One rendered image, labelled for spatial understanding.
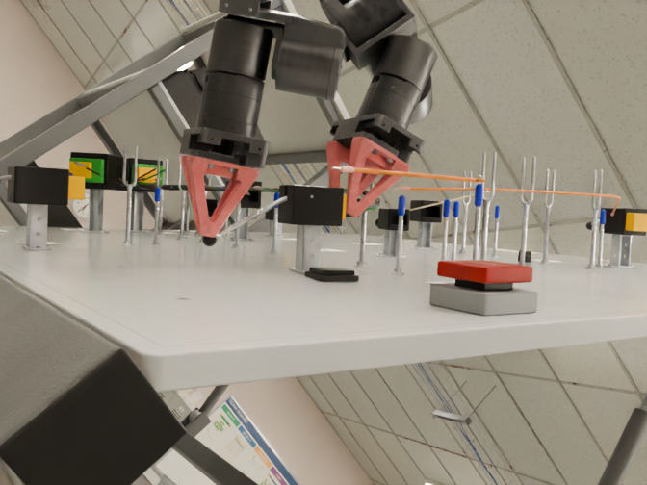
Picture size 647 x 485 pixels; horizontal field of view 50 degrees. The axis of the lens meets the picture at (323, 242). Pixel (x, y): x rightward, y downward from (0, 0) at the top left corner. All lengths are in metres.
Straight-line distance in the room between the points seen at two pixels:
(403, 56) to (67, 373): 0.54
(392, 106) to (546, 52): 2.63
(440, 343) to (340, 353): 0.07
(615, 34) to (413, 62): 2.42
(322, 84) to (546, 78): 2.80
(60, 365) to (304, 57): 0.41
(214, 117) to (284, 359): 0.35
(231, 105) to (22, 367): 0.36
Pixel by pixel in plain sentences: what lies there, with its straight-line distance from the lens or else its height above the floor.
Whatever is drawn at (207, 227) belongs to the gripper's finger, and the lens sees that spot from 0.68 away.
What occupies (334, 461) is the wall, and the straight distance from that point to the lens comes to 9.60.
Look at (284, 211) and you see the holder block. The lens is 0.72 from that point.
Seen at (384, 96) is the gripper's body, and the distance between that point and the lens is 0.75.
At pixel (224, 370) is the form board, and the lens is 0.34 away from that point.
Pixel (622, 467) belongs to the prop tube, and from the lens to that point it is 0.91.
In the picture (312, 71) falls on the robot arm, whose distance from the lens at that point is 0.66.
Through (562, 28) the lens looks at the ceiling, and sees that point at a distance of 3.27.
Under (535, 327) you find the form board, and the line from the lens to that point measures 0.49.
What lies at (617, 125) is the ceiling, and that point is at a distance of 3.37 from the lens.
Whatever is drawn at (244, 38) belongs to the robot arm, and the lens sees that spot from 0.67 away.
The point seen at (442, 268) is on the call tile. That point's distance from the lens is 0.53.
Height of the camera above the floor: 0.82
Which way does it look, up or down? 25 degrees up
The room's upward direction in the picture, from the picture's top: 49 degrees clockwise
